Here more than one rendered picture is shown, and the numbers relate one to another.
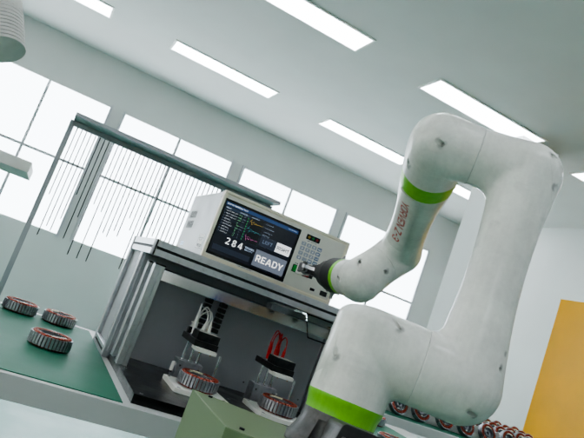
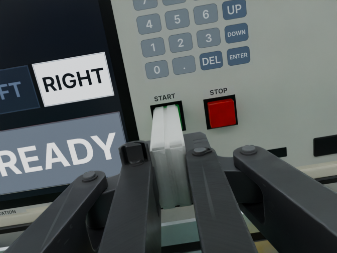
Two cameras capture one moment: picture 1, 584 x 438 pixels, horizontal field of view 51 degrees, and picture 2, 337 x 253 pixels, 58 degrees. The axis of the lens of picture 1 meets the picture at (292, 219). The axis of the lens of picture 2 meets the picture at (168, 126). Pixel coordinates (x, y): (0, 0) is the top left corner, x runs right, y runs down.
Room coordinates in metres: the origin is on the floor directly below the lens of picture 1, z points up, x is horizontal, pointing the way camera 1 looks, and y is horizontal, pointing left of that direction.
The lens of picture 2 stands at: (1.67, -0.14, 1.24)
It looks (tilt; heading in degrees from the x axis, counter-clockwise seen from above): 18 degrees down; 23
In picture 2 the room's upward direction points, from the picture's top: 10 degrees counter-clockwise
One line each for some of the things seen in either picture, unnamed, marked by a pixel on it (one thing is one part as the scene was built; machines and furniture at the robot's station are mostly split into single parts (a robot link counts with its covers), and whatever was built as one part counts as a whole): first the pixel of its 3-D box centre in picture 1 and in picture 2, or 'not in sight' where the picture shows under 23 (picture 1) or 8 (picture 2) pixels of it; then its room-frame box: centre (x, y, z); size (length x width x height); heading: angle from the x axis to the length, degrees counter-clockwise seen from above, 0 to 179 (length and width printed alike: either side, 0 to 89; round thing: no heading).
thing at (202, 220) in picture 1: (257, 247); (106, 58); (2.02, 0.07, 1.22); 0.44 x 0.39 x 0.20; 111
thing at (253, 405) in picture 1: (275, 414); not in sight; (1.76, -0.14, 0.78); 0.15 x 0.15 x 0.01; 21
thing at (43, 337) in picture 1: (50, 340); not in sight; (1.67, 0.48, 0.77); 0.11 x 0.11 x 0.04
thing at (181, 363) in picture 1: (185, 370); not in sight; (1.80, 0.14, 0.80); 0.07 x 0.05 x 0.06; 111
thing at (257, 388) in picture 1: (260, 393); not in sight; (1.89, -0.09, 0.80); 0.07 x 0.05 x 0.06; 111
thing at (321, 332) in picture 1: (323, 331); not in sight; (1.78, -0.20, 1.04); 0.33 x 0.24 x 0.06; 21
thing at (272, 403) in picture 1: (277, 405); not in sight; (1.76, -0.14, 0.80); 0.11 x 0.11 x 0.04
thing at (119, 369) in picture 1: (232, 407); not in sight; (1.73, -0.02, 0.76); 0.64 x 0.47 x 0.02; 111
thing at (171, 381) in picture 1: (195, 390); not in sight; (1.67, 0.08, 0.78); 0.15 x 0.15 x 0.01; 21
